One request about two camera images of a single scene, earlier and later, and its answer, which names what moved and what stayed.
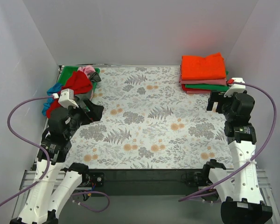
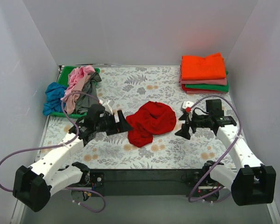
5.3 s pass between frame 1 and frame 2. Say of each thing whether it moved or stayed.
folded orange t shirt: stayed
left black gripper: moved
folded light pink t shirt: stayed
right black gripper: moved
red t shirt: moved
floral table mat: stayed
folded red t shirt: stayed
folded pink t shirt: stayed
